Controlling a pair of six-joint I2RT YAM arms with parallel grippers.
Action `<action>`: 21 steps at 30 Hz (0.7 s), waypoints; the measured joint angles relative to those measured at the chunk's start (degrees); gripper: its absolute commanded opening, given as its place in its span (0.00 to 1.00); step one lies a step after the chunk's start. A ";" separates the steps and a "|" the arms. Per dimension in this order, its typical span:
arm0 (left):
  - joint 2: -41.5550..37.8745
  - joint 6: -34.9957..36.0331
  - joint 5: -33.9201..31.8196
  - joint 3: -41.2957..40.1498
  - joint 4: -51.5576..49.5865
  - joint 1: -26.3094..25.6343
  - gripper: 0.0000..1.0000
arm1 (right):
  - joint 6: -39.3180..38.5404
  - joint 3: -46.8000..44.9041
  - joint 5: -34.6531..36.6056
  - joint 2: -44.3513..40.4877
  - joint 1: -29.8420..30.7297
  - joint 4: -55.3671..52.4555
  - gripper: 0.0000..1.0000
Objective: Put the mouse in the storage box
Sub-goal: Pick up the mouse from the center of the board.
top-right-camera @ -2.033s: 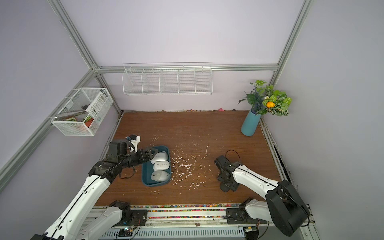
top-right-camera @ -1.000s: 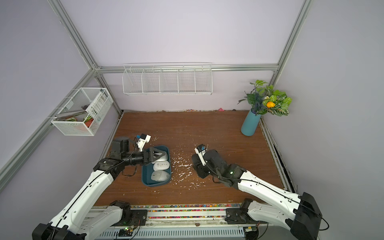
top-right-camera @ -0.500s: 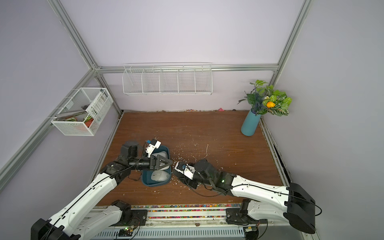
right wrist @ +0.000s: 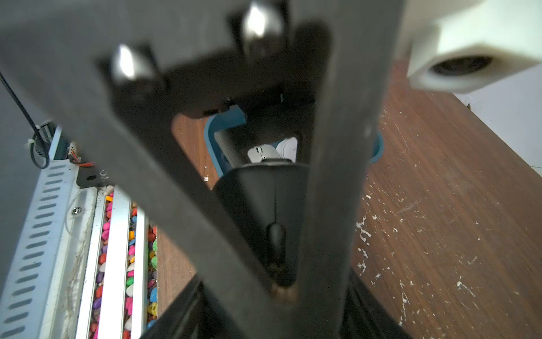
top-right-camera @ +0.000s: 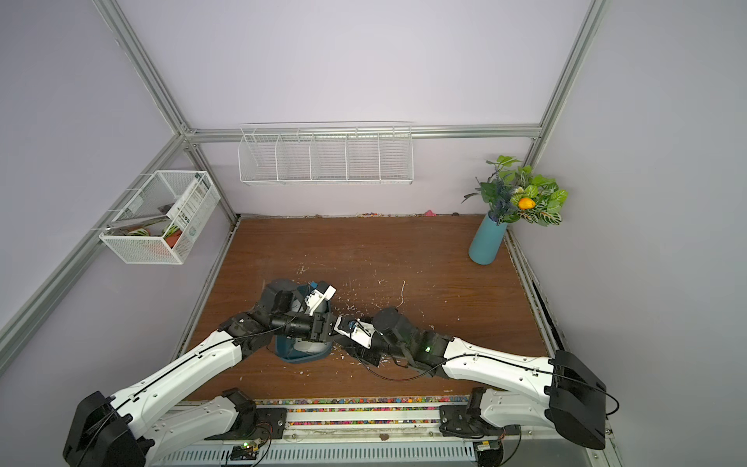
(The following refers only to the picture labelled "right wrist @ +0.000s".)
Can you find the black mouse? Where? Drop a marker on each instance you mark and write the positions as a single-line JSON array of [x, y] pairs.
[[266, 201]]

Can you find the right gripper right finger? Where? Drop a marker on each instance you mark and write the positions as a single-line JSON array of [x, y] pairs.
[[364, 316]]

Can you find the teal plastic storage box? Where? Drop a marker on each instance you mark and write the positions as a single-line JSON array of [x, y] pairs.
[[232, 134]]

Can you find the colourful pebble strip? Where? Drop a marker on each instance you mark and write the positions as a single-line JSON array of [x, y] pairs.
[[124, 264]]

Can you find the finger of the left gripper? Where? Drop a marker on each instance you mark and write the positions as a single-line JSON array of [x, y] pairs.
[[135, 83]]

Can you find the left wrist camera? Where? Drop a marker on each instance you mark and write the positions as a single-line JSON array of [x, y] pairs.
[[462, 46]]

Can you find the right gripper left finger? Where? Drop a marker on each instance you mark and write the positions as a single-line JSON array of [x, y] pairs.
[[185, 317]]

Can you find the white slim mouse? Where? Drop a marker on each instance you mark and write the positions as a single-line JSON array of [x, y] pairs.
[[287, 149]]

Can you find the aluminium front rail frame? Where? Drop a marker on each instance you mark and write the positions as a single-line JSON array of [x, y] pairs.
[[47, 286]]

